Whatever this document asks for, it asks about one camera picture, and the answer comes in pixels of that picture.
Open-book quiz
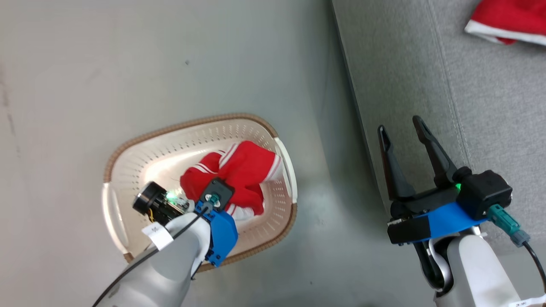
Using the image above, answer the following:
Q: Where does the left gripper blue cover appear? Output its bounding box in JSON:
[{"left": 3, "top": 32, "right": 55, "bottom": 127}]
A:
[{"left": 132, "top": 181, "right": 239, "bottom": 268}]

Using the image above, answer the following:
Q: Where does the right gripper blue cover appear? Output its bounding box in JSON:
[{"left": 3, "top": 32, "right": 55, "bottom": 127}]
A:
[{"left": 377, "top": 115, "right": 488, "bottom": 246}]

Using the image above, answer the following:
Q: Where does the red garment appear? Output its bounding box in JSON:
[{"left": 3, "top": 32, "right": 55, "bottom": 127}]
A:
[
  {"left": 180, "top": 140, "right": 284, "bottom": 222},
  {"left": 464, "top": 0, "right": 546, "bottom": 47}
]

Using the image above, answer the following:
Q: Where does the grey fabric sofa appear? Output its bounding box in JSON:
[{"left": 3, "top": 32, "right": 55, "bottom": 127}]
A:
[{"left": 330, "top": 0, "right": 546, "bottom": 295}]

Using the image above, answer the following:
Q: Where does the beige plastic laundry basket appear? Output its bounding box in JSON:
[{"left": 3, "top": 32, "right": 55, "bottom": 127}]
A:
[{"left": 101, "top": 113, "right": 298, "bottom": 274}]

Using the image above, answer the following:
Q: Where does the white cable label tag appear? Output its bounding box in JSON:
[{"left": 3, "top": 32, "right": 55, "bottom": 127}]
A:
[
  {"left": 511, "top": 293, "right": 546, "bottom": 307},
  {"left": 141, "top": 223, "right": 175, "bottom": 252}
]

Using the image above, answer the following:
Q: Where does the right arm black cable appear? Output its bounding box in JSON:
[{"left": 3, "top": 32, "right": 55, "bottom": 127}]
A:
[{"left": 488, "top": 204, "right": 546, "bottom": 295}]

